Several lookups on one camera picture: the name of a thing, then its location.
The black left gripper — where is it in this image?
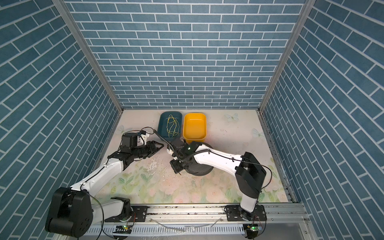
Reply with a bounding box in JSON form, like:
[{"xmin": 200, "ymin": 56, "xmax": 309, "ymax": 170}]
[{"xmin": 130, "ymin": 140, "xmax": 164, "ymax": 160}]

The yellow thin cable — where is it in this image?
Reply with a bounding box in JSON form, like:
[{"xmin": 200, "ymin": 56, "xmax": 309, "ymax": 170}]
[{"xmin": 166, "ymin": 114, "xmax": 181, "ymax": 138}]

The aluminium corner post right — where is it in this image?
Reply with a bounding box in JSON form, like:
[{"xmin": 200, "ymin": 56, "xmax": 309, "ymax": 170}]
[{"xmin": 259, "ymin": 0, "xmax": 316, "ymax": 113}]

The yellow plastic bin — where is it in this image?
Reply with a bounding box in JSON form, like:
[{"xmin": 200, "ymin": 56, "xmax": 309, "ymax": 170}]
[{"xmin": 183, "ymin": 113, "xmax": 207, "ymax": 144}]

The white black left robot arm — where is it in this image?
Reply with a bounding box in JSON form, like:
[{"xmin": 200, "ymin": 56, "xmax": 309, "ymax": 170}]
[{"xmin": 45, "ymin": 131, "xmax": 164, "ymax": 238}]

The aluminium front rail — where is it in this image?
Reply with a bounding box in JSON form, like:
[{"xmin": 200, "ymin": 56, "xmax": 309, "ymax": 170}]
[{"xmin": 52, "ymin": 202, "xmax": 319, "ymax": 240}]

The dark teal plastic bin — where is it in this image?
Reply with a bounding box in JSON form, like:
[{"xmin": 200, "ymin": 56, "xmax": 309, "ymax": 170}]
[{"xmin": 157, "ymin": 111, "xmax": 183, "ymax": 142}]

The dark grey perforated spool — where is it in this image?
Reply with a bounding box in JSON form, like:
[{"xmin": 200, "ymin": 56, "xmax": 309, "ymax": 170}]
[{"xmin": 183, "ymin": 141, "xmax": 214, "ymax": 176}]

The aluminium corner post left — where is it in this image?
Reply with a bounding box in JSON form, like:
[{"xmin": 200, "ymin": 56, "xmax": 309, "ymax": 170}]
[{"xmin": 52, "ymin": 0, "xmax": 124, "ymax": 114}]

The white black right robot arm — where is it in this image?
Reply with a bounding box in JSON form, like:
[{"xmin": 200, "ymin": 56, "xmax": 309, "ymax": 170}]
[{"xmin": 160, "ymin": 137, "xmax": 268, "ymax": 222}]

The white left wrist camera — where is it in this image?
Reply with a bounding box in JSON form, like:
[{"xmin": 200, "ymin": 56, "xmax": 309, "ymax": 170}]
[{"xmin": 137, "ymin": 133, "xmax": 150, "ymax": 147}]

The aluminium corner post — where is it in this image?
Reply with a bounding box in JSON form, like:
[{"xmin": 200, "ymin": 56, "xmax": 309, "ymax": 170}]
[
  {"xmin": 52, "ymin": 0, "xmax": 124, "ymax": 114},
  {"xmin": 259, "ymin": 0, "xmax": 316, "ymax": 113}
]

